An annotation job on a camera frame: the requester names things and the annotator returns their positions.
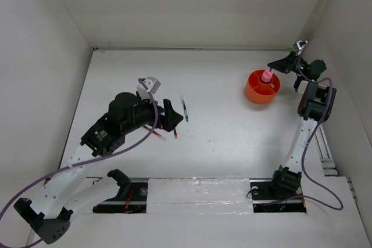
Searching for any right side aluminium rail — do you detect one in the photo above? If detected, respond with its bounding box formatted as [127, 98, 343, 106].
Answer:
[315, 127, 357, 202]

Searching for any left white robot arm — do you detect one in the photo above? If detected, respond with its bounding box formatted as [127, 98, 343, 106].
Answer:
[13, 92, 183, 245]

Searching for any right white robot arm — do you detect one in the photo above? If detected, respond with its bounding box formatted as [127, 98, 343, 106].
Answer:
[268, 51, 337, 199]

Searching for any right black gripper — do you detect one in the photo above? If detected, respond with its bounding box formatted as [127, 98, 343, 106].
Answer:
[267, 51, 308, 76]

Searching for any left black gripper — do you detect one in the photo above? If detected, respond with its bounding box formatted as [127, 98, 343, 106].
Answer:
[122, 92, 183, 135]

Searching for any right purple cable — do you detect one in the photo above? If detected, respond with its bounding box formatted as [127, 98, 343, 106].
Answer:
[261, 37, 344, 211]

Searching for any black metal base rail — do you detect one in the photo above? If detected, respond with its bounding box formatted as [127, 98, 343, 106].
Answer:
[92, 178, 305, 215]

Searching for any pink capped clear tube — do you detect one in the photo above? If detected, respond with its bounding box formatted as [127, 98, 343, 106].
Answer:
[261, 70, 273, 84]

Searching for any orange round organizer container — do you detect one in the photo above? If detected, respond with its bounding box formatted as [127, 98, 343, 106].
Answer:
[245, 70, 281, 105]

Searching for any green pen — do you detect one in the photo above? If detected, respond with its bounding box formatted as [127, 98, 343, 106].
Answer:
[180, 95, 189, 122]

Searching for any dark red pen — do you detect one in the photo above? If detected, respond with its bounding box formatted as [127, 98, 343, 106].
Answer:
[143, 125, 167, 141]

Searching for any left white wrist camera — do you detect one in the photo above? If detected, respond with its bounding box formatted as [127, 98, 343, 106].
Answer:
[137, 77, 161, 99]

